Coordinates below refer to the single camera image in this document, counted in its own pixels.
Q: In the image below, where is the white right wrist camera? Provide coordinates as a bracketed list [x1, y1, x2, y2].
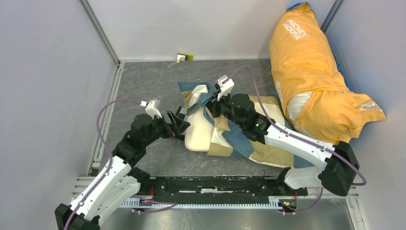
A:
[215, 75, 235, 101]

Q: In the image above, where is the black white checkerboard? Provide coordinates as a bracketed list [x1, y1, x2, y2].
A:
[175, 106, 187, 120]

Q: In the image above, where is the aluminium frame post left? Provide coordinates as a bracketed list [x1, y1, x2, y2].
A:
[79, 0, 121, 66]

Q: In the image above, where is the blue beige checkered pillowcase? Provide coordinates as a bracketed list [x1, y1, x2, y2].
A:
[178, 81, 312, 168]

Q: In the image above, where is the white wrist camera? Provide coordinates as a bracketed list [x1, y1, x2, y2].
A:
[215, 75, 235, 101]
[140, 99, 162, 118]

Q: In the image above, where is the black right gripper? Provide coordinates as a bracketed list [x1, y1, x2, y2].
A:
[204, 88, 245, 129]

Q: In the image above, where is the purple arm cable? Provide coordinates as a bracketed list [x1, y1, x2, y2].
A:
[223, 65, 368, 186]
[63, 99, 142, 230]

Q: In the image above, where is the small white green block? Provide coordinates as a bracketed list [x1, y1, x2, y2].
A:
[176, 53, 194, 63]

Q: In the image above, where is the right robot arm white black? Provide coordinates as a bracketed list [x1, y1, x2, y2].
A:
[206, 91, 360, 196]

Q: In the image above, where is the yellow Mickey Mouse pillow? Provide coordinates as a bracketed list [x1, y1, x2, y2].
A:
[269, 2, 386, 143]

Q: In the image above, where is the aluminium frame post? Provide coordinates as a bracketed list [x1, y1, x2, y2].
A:
[79, 0, 121, 66]
[320, 0, 345, 33]

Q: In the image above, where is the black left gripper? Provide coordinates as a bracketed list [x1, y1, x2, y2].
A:
[143, 110, 190, 147]

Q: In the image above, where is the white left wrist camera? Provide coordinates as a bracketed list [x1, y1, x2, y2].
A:
[140, 99, 162, 118]

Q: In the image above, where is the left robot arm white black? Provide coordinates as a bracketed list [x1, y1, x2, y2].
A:
[55, 107, 190, 230]

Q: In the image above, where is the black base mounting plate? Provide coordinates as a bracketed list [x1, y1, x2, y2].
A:
[137, 176, 308, 196]

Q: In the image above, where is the cream white pillow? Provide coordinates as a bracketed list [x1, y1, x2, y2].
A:
[182, 84, 234, 157]

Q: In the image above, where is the aluminium frame rail front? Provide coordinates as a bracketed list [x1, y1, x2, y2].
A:
[72, 176, 359, 200]

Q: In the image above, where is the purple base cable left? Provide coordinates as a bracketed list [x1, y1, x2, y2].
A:
[128, 194, 178, 215]

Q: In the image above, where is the aluminium frame post right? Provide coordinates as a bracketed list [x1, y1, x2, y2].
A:
[320, 0, 345, 33]

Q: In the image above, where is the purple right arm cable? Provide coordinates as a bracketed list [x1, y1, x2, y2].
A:
[223, 65, 368, 186]

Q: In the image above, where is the white slotted cable duct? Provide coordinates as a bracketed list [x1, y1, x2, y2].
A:
[119, 197, 297, 210]

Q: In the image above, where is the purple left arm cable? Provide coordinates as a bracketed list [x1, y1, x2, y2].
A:
[63, 99, 142, 230]

